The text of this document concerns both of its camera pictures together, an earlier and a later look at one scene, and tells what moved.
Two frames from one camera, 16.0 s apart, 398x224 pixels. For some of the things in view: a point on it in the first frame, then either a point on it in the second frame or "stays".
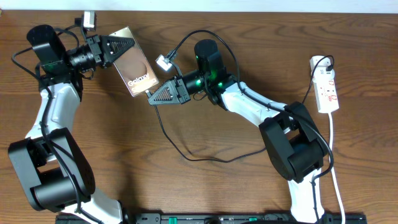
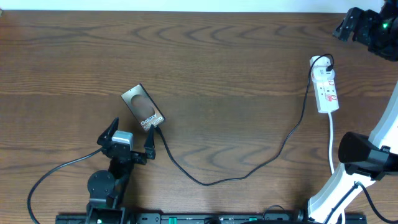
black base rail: (210, 218) stays
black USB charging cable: (223, 160) -> (329, 68)
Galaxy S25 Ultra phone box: (133, 66) -> (143, 108)
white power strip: (324, 83) stays
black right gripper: (183, 97) -> (368, 18)
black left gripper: (106, 55) -> (150, 152)
